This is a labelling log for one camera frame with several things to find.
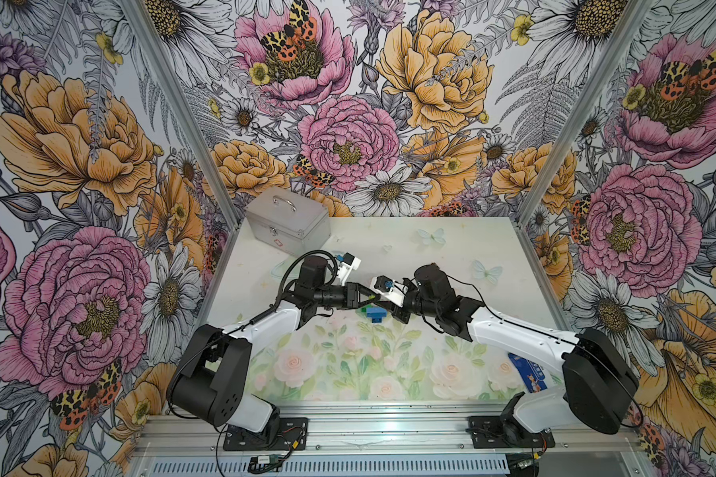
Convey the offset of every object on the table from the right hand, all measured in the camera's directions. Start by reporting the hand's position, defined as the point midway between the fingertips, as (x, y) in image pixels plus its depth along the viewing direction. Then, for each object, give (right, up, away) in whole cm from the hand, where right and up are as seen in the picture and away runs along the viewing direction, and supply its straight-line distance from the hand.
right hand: (379, 299), depth 82 cm
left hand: (-1, -1, -1) cm, 2 cm away
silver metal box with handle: (-30, +23, +21) cm, 44 cm away
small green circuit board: (-27, -36, -11) cm, 46 cm away
